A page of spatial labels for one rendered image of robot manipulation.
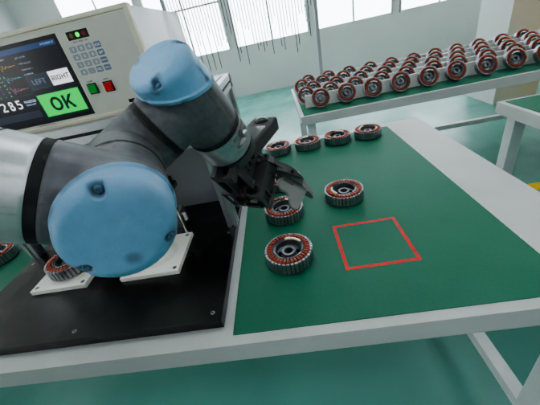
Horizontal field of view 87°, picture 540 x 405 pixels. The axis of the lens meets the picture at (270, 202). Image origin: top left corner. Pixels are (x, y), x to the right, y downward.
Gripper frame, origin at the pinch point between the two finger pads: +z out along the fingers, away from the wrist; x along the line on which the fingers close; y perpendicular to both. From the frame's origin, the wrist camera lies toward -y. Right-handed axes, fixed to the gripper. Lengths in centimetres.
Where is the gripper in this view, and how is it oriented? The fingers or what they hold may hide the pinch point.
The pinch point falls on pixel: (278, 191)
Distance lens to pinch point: 59.0
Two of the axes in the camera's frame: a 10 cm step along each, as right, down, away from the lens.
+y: -2.2, 9.2, -3.3
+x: 9.1, 0.7, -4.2
